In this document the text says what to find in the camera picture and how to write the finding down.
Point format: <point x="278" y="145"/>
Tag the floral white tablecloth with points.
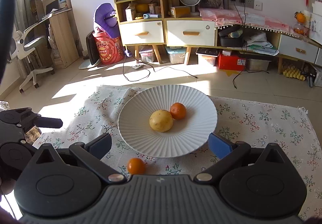
<point x="95" y="112"/>

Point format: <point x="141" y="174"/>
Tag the pink cloth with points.
<point x="226" y="17"/>

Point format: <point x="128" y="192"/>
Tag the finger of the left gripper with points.
<point x="45" y="122"/>

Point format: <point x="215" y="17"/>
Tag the white ribbed plate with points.
<point x="185" y="136"/>

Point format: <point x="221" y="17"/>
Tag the orange tangerine with stem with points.
<point x="136" y="166"/>

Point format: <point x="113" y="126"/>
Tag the white office chair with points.
<point x="23" y="50"/>

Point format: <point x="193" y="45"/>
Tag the clear storage bin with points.
<point x="176" y="54"/>

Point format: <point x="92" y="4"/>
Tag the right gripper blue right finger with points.
<point x="230" y="155"/>

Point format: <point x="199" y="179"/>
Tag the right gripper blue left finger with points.
<point x="90" y="154"/>

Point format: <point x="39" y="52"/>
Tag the purple plush toy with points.
<point x="105" y="19"/>

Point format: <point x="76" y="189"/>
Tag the small orange tangerine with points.
<point x="178" y="111"/>

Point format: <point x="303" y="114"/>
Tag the wooden desk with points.
<point x="58" y="27"/>

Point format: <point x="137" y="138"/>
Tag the red box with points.
<point x="232" y="62"/>

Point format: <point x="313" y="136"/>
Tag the yellow round fruit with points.
<point x="161" y="121"/>

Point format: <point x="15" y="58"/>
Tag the black flat heater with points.
<point x="92" y="59"/>

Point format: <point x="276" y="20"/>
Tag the wooden shelf cabinet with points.
<point x="141" y="23"/>

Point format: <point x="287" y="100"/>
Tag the yellow egg tray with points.
<point x="293" y="71"/>

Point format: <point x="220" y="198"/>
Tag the red snack bucket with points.
<point x="110" y="49"/>

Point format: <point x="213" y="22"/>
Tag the low wooden tv cabinet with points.
<point x="247" y="38"/>

